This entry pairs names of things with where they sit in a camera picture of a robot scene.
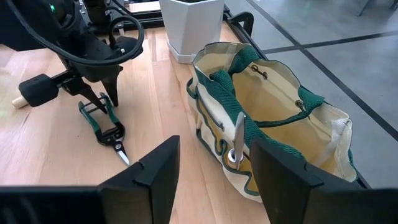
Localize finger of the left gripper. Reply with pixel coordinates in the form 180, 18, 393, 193
61, 75, 108, 114
100, 65, 124, 108

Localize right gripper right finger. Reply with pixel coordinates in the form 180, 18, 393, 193
250, 138, 326, 224

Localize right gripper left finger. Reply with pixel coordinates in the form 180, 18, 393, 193
98, 135, 181, 224

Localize green pruning shears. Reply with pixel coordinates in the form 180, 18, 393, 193
77, 91, 131, 167

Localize wooden-handled metal trowel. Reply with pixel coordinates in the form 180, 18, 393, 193
227, 111, 247, 171

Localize beige green gardening bag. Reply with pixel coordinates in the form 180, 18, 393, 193
185, 41, 359, 203

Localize white faceted plant pot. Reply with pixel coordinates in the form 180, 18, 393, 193
158, 0, 226, 65

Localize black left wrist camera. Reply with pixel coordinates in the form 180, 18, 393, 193
18, 73, 60, 108

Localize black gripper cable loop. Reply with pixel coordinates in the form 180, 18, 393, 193
6, 0, 146, 67

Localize wooden-handled hand rake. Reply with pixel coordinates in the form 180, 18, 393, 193
11, 95, 29, 110

